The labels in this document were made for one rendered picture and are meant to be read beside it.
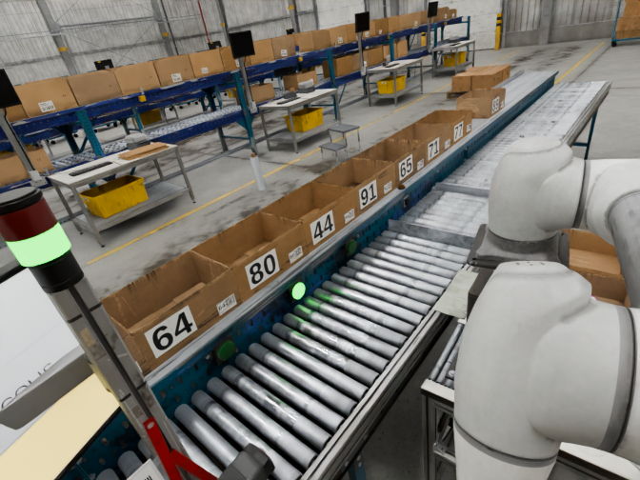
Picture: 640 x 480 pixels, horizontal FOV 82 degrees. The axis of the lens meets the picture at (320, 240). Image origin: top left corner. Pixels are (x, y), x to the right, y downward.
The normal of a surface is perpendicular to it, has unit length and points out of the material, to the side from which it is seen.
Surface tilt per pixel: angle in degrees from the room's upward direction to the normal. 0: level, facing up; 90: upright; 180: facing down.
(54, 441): 86
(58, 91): 88
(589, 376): 53
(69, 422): 86
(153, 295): 89
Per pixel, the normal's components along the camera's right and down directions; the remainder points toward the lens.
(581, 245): -0.61, 0.45
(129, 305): 0.76, 0.21
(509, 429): -0.47, 0.19
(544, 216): -0.41, 0.55
